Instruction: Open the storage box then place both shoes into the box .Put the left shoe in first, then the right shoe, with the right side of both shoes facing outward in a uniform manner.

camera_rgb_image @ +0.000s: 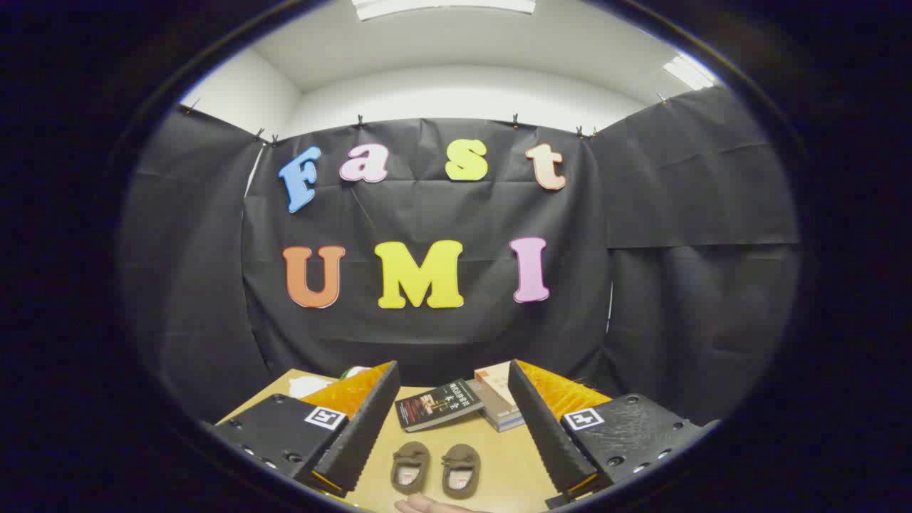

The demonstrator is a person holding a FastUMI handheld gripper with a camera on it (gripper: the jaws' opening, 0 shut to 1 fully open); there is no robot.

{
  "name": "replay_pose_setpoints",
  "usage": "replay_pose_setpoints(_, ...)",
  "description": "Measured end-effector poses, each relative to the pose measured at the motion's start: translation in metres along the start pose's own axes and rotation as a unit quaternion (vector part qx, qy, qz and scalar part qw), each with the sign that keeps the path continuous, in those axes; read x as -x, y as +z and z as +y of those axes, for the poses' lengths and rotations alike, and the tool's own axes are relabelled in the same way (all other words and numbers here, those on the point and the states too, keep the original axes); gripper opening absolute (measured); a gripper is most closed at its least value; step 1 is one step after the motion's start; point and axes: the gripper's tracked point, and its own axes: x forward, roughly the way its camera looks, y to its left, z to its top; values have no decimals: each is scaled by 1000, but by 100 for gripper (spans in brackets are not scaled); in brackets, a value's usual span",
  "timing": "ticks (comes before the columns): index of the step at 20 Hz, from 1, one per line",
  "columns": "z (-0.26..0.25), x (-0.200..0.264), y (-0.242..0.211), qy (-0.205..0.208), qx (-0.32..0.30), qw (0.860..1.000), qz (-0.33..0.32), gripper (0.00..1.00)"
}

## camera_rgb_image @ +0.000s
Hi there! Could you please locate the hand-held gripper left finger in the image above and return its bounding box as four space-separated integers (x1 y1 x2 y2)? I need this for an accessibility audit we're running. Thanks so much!
207 361 401 498

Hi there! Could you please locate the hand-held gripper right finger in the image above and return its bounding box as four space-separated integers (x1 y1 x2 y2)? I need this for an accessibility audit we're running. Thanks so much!
507 358 720 510

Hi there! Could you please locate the brown fuzzy shoe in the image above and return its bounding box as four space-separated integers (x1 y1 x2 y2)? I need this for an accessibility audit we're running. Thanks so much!
441 444 482 500
390 441 432 495

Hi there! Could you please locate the grey cover book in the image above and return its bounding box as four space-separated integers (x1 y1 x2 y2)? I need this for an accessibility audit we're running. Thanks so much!
467 379 526 433

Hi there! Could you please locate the white plush toy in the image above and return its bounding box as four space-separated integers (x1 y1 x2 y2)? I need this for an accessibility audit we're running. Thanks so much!
288 375 337 399

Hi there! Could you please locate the black paperback book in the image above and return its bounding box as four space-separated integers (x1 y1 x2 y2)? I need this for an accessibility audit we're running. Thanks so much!
395 379 485 433

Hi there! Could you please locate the row of black cloth clips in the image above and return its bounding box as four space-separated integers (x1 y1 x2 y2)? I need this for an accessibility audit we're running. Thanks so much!
187 93 670 147

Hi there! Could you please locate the small ceiling light panel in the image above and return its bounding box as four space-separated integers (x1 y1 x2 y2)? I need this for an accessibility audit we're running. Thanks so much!
663 53 717 91

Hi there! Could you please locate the long ceiling light panel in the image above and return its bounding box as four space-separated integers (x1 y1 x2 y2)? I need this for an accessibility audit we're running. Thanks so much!
353 0 537 21

